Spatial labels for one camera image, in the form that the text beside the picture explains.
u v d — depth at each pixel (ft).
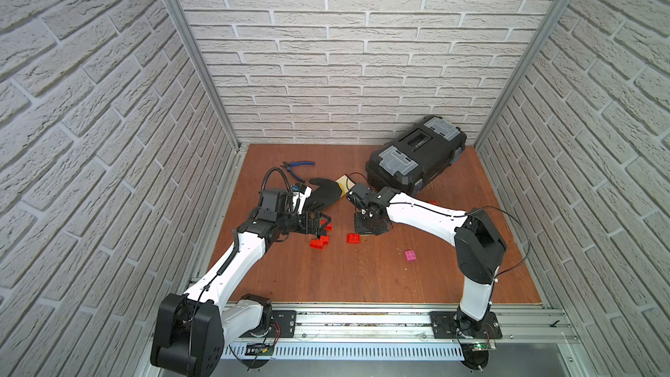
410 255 2.81
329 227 3.03
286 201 2.23
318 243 2.88
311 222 2.33
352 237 2.94
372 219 2.07
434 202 3.30
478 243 1.56
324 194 3.49
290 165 3.68
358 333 2.38
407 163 2.96
